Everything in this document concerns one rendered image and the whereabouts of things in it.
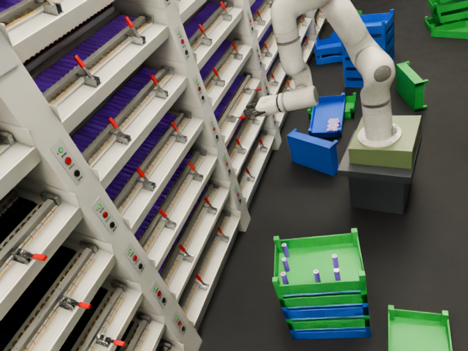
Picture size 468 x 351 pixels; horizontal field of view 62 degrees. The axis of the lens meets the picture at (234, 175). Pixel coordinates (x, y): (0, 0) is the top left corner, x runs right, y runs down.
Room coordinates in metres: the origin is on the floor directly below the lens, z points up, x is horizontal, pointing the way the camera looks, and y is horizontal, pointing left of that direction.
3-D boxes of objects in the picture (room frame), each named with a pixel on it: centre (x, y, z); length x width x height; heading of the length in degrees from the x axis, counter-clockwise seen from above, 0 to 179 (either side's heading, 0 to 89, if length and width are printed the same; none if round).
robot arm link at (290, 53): (1.45, -0.39, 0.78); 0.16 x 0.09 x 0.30; 148
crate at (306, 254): (0.84, -0.17, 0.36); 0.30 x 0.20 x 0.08; 72
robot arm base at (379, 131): (1.37, -0.68, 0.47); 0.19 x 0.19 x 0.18
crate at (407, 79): (2.07, -1.27, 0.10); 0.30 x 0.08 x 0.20; 171
